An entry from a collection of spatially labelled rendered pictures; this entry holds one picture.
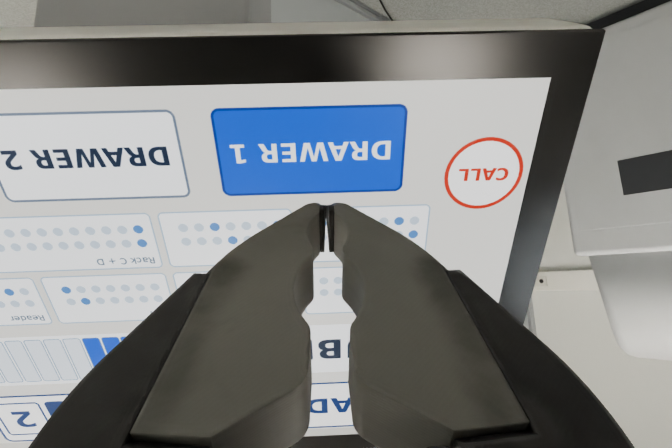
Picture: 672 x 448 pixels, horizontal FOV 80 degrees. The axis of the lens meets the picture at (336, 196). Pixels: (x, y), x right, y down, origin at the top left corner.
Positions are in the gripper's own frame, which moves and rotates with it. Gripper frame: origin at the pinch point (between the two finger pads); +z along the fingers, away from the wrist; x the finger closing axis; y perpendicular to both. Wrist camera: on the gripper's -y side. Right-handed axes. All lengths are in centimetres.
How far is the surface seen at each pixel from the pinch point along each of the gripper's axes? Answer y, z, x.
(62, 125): -0.4, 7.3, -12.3
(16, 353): 14.6, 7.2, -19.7
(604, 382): 248, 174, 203
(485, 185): 2.9, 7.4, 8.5
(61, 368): 16.1, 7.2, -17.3
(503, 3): 2, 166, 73
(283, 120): -0.7, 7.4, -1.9
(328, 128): -0.3, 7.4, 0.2
